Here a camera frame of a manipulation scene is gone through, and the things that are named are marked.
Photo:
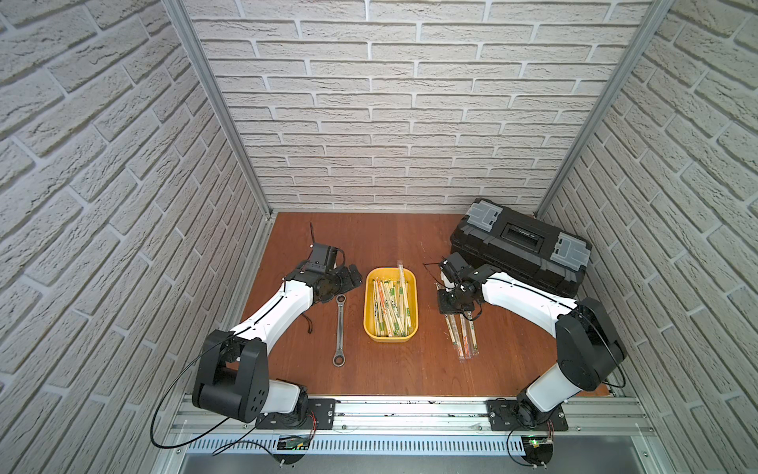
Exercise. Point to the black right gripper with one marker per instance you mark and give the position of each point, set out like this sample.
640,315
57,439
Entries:
443,307

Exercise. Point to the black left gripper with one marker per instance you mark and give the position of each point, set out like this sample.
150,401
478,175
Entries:
344,280

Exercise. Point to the green chopsticks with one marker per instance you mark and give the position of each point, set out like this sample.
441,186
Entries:
454,335

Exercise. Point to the red bamboo print chopsticks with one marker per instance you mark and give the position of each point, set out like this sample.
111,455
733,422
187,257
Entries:
474,348

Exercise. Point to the red striped chopsticks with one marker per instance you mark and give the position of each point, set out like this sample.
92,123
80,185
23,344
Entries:
465,342

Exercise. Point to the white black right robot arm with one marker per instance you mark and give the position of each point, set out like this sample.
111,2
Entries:
589,347

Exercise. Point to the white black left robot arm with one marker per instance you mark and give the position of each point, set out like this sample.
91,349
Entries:
233,378

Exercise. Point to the yellow plastic storage box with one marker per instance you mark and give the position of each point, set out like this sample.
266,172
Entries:
391,305

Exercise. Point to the black plastic toolbox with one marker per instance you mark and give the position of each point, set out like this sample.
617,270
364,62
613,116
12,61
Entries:
530,250

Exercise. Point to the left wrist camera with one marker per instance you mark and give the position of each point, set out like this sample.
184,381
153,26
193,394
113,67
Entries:
322,259

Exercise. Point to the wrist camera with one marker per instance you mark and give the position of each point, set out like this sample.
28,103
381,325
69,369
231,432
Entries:
455,265
322,259

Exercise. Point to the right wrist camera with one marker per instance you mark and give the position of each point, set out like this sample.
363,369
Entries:
455,265

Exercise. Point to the aluminium mounting rail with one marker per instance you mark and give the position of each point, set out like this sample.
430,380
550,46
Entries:
395,425

